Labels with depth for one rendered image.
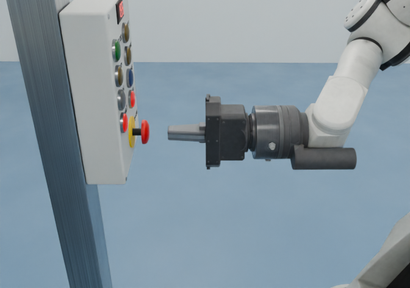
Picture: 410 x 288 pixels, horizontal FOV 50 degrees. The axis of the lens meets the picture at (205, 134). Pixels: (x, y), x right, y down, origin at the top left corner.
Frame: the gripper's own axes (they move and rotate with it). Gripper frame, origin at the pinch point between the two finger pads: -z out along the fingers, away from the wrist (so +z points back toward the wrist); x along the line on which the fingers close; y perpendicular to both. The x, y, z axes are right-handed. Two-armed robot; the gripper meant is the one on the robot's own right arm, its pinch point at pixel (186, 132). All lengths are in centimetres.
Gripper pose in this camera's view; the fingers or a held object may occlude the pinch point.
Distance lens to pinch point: 71.4
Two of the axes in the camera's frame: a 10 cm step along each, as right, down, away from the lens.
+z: 10.0, -0.1, 0.1
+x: 0.0, -8.7, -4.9
